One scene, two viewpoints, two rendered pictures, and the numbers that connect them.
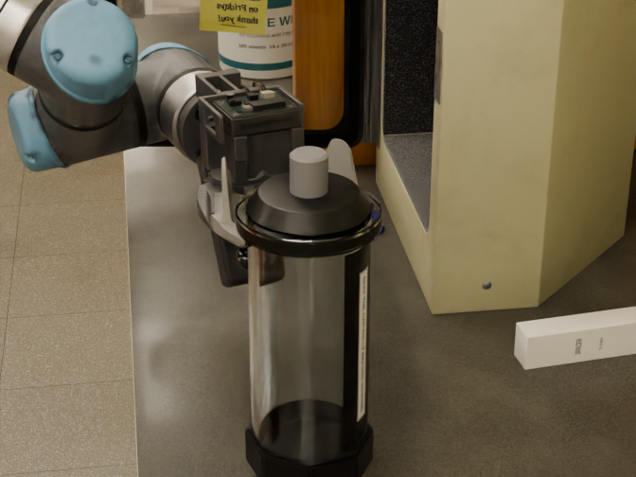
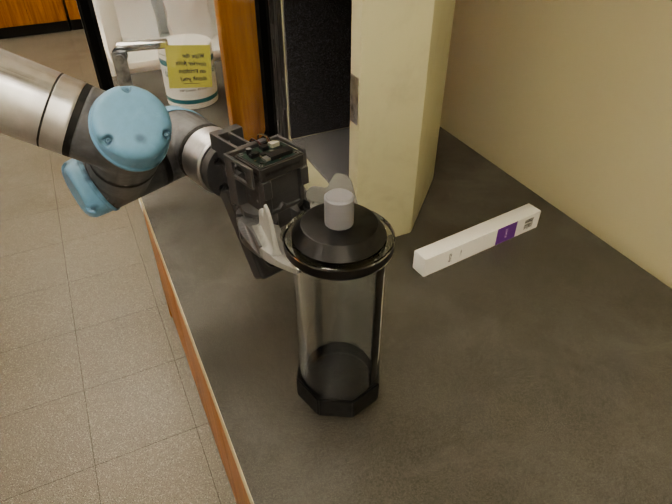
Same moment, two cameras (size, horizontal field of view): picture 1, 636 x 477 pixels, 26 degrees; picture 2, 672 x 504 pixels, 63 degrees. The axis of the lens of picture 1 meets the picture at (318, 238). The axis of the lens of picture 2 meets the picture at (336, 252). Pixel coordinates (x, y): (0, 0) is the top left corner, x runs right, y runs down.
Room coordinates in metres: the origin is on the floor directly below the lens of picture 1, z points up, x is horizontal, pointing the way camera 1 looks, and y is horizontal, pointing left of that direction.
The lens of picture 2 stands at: (0.50, 0.14, 1.52)
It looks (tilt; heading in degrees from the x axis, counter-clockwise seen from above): 38 degrees down; 343
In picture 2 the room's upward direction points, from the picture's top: straight up
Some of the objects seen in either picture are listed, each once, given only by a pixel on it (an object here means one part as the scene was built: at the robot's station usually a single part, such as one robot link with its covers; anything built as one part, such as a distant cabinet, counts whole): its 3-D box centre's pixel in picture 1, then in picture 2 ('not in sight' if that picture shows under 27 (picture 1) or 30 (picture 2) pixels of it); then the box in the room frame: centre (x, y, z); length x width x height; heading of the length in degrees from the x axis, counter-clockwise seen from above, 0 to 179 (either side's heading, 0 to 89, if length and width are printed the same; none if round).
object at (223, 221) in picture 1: (229, 196); (273, 232); (0.93, 0.07, 1.20); 0.09 x 0.03 x 0.06; 179
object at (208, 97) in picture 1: (240, 140); (254, 178); (1.04, 0.06, 1.20); 0.12 x 0.08 x 0.09; 23
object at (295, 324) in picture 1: (309, 332); (338, 313); (0.91, 0.01, 1.09); 0.11 x 0.11 x 0.21
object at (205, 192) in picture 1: (227, 199); (261, 227); (0.98, 0.07, 1.17); 0.09 x 0.05 x 0.02; 179
